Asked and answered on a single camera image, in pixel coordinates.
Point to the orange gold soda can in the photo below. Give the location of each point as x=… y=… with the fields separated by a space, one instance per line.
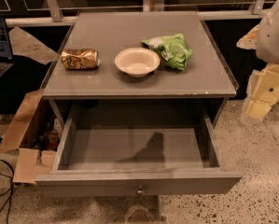
x=80 y=59

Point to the open grey top drawer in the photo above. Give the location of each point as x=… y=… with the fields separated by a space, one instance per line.
x=109 y=150

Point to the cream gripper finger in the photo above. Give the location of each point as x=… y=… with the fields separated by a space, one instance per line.
x=249 y=40
x=262 y=94

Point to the white paper bowl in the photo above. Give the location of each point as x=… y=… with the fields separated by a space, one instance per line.
x=137 y=62

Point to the green chip bag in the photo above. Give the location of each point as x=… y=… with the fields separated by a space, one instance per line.
x=172 y=49

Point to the brown cardboard sheet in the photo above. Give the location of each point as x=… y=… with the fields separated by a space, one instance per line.
x=26 y=45

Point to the brown cardboard box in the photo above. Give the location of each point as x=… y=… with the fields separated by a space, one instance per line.
x=25 y=127

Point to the grey cabinet table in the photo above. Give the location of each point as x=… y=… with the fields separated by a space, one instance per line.
x=206 y=76

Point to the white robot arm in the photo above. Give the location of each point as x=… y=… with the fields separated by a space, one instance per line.
x=267 y=47

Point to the metal drawer knob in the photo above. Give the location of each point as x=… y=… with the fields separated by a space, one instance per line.
x=140 y=190

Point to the metal railing frame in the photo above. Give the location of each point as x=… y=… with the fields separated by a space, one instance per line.
x=64 y=12

